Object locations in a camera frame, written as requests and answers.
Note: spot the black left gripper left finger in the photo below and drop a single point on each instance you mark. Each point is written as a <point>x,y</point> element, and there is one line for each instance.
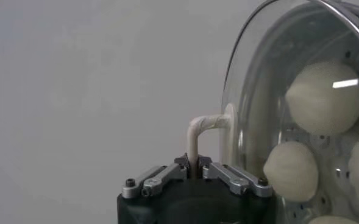
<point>154,181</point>

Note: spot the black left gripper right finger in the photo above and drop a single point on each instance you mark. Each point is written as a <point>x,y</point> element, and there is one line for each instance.
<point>237,181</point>

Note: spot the perforated steel steamer basket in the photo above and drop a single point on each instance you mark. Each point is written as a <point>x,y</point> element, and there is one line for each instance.
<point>328,149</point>

